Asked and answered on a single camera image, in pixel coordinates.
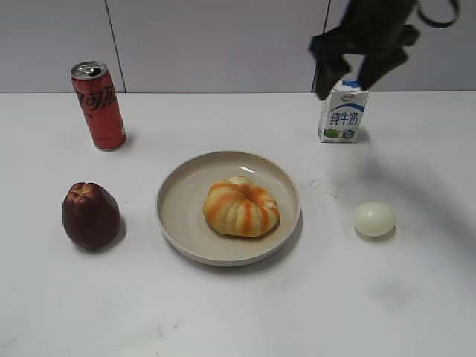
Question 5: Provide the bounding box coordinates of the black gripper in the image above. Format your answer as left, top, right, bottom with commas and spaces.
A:
309, 0, 419, 100

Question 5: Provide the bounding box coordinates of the orange striped croissant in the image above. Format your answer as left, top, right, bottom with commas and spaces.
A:
202, 176, 280, 238

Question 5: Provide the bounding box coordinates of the beige round plate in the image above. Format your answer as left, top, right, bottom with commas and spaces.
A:
155, 151, 302, 267

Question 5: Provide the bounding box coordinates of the white milk carton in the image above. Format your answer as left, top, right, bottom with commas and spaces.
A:
318, 80, 369, 143

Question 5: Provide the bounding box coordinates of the white egg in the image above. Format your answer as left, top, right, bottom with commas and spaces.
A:
354, 201, 396, 237

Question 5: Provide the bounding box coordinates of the red cola can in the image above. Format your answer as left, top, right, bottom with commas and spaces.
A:
70, 61, 126, 150

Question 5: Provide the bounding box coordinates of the dark red wax apple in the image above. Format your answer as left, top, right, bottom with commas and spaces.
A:
62, 182, 121, 251

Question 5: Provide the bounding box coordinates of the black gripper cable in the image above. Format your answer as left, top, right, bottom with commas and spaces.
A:
416, 0, 459, 28

